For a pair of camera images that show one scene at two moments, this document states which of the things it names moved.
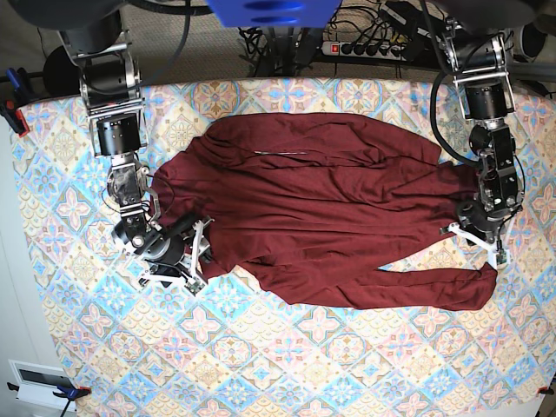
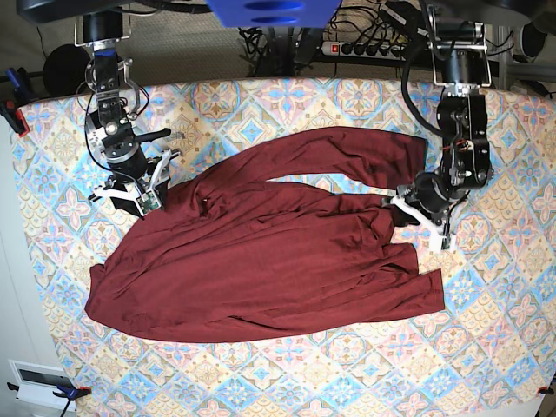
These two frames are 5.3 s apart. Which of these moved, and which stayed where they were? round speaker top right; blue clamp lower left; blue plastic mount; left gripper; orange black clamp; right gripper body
Moved: left gripper; right gripper body
Stayed: blue clamp lower left; round speaker top right; orange black clamp; blue plastic mount
